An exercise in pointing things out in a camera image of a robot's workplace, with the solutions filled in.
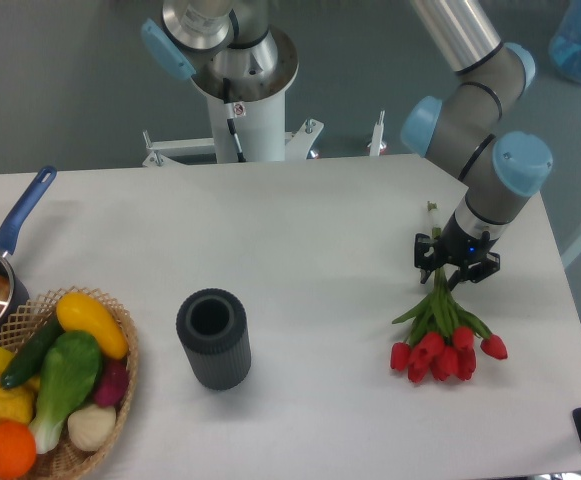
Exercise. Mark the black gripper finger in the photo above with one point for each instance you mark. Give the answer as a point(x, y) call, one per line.
point(429, 256)
point(475, 272)

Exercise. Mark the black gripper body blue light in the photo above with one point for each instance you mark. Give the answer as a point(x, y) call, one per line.
point(466, 238)

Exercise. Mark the red tulip bouquet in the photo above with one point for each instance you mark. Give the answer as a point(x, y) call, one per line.
point(441, 340)

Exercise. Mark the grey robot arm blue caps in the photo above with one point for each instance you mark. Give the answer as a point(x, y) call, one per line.
point(501, 173)

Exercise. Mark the dark grey ribbed vase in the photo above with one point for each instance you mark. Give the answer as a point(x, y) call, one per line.
point(212, 327)

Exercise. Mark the yellow squash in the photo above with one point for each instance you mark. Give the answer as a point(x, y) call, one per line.
point(78, 311)

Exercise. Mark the green bok choy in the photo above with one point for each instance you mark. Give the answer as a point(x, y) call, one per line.
point(68, 374)

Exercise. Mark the white garlic bulb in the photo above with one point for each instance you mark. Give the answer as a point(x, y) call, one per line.
point(90, 426)

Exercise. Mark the woven wicker basket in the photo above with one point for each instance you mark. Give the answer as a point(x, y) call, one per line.
point(67, 461)

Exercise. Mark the dark green cucumber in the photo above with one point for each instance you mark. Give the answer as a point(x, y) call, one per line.
point(28, 361)

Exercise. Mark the yellow gourd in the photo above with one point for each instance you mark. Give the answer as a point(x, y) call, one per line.
point(0, 404)

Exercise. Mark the orange fruit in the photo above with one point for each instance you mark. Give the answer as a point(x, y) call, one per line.
point(17, 450)

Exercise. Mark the white clamp post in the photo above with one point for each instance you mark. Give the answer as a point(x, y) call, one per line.
point(377, 145)

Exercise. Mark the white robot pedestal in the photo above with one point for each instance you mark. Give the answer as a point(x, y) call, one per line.
point(245, 92)

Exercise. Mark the white frame bracket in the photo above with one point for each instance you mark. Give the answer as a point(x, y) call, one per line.
point(180, 149)

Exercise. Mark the blue handled saucepan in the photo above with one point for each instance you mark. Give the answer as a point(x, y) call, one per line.
point(12, 291)

